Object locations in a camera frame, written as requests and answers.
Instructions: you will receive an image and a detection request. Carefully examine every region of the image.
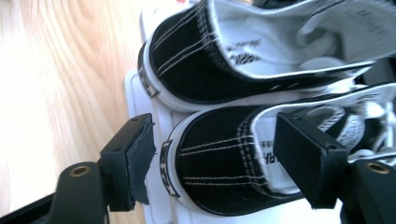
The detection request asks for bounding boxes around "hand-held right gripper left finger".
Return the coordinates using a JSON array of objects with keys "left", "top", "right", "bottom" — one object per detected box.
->
[{"left": 99, "top": 113, "right": 157, "bottom": 213}]

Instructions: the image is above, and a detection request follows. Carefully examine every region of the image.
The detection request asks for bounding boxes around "white two-tier shoe rack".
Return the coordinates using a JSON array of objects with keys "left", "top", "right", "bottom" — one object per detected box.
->
[{"left": 123, "top": 0, "right": 344, "bottom": 224}]

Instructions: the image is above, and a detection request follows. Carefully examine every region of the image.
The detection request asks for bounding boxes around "black canvas sneaker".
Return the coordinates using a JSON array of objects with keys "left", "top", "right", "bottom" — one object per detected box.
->
[
  {"left": 137, "top": 0, "right": 396, "bottom": 114},
  {"left": 159, "top": 82, "right": 396, "bottom": 217}
]

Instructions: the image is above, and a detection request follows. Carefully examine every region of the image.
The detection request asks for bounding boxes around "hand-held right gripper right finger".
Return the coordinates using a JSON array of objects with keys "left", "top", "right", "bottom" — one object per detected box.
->
[{"left": 273, "top": 111, "right": 351, "bottom": 210}]

